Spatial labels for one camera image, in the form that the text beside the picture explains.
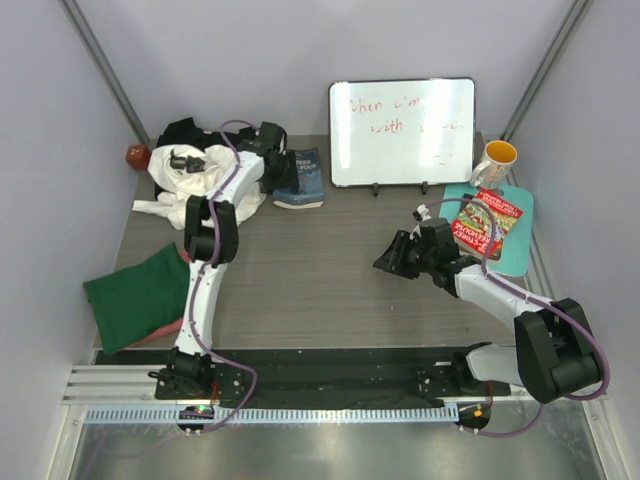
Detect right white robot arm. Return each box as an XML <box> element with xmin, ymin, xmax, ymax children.
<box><xmin>373</xmin><ymin>219</ymin><xmax>607</xmax><ymax>404</ymax></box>

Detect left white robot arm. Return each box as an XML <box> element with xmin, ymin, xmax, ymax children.
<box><xmin>158</xmin><ymin>122</ymin><xmax>298</xmax><ymax>399</ymax></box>

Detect white t-shirt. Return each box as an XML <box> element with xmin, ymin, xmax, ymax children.
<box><xmin>132</xmin><ymin>145</ymin><xmax>266</xmax><ymax>230</ymax></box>

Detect red Treehouse book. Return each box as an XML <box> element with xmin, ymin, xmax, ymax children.
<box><xmin>451</xmin><ymin>189</ymin><xmax>523</xmax><ymax>262</ymax></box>

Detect teal cutting board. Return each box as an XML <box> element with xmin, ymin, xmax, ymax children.
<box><xmin>440</xmin><ymin>183</ymin><xmax>534</xmax><ymax>277</ymax></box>

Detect folded pink t-shirt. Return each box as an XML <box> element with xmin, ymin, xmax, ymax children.
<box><xmin>132</xmin><ymin>249</ymin><xmax>194</xmax><ymax>347</ymax></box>

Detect blue Nineteen Eighty-Four book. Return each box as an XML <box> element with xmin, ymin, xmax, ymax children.
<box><xmin>272</xmin><ymin>148</ymin><xmax>324</xmax><ymax>210</ymax></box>

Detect black t-shirt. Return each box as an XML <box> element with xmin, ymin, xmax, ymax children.
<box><xmin>152</xmin><ymin>117</ymin><xmax>261</xmax><ymax>201</ymax></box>

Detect slotted cable duct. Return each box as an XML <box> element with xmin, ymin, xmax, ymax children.
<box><xmin>85</xmin><ymin>403</ymin><xmax>459</xmax><ymax>425</ymax></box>

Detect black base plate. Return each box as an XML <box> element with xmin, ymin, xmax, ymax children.
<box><xmin>154</xmin><ymin>344</ymin><xmax>512</xmax><ymax>409</ymax></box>

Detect aluminium frame post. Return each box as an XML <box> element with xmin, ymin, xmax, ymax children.
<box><xmin>59</xmin><ymin>0</ymin><xmax>150</xmax><ymax>144</ymax></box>
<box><xmin>500</xmin><ymin>0</ymin><xmax>593</xmax><ymax>141</ymax></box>

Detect left aluminium frame post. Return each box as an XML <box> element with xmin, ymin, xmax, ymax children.
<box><xmin>59</xmin><ymin>0</ymin><xmax>150</xmax><ymax>144</ymax></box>

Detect white whiteboard with writing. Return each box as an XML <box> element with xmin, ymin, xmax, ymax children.
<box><xmin>329</xmin><ymin>77</ymin><xmax>476</xmax><ymax>187</ymax></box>

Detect folded green t-shirt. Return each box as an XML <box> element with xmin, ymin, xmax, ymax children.
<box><xmin>83</xmin><ymin>243</ymin><xmax>189</xmax><ymax>355</ymax></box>

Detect right aluminium frame post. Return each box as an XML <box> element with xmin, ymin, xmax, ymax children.
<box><xmin>500</xmin><ymin>0</ymin><xmax>593</xmax><ymax>141</ymax></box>

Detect red cube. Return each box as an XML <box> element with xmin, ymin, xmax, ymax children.
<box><xmin>125</xmin><ymin>144</ymin><xmax>151</xmax><ymax>171</ymax></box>

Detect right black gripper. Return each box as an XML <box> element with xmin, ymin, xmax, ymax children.
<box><xmin>374</xmin><ymin>230</ymin><xmax>436</xmax><ymax>280</ymax></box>

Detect white mug yellow inside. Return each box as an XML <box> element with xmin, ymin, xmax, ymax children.
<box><xmin>469</xmin><ymin>140</ymin><xmax>518</xmax><ymax>190</ymax></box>

